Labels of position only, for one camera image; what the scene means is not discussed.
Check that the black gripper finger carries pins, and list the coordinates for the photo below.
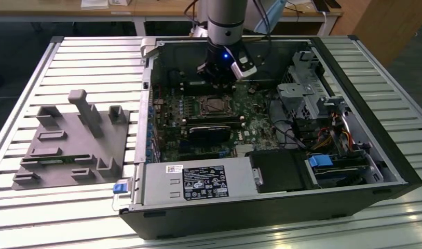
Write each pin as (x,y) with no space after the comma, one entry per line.
(228,82)
(215,82)

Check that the silver CPU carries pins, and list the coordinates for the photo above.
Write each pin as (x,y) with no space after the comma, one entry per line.
(218,105)

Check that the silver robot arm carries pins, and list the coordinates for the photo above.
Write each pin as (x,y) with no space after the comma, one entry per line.
(226,28)

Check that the black RAM slot row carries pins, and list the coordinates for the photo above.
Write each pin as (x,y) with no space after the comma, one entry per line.
(192,88)

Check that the CPU socket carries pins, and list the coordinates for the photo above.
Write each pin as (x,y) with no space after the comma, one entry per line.
(199,112)

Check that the black plastic drive cover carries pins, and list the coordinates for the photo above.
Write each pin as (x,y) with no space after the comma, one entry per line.
(283,168)

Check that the black RAM stick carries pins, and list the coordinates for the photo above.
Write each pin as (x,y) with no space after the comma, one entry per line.
(214,118)

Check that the green motherboard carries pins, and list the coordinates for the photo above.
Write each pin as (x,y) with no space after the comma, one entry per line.
(255,127)

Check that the black graphics card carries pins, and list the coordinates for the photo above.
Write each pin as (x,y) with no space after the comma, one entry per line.
(210,133)

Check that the metal drive cage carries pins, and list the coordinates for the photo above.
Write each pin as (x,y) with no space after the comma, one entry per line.
(301,90)

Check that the small silver heatsink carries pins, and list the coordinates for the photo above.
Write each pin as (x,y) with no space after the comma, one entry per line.
(240,150)

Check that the black white box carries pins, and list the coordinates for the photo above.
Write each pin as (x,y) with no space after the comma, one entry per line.
(119,2)

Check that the blue disk carrier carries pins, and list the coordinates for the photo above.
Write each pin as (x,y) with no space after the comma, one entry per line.
(319,160)

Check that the grey power supply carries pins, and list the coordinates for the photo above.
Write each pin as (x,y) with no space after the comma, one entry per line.
(162,184)

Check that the grey parts rack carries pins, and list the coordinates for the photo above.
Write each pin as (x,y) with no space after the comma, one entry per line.
(75,145)

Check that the blue case latch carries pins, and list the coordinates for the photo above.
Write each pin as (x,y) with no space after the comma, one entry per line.
(119,187)

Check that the wooden desk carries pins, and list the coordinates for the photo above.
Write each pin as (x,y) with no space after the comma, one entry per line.
(58,13)

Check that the wooden cabinet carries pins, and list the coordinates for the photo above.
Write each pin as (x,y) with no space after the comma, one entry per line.
(387,26)

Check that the black open PC case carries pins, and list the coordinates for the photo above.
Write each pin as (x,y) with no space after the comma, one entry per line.
(266,212)

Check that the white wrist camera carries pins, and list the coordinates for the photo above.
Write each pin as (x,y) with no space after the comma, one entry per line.
(244,66)

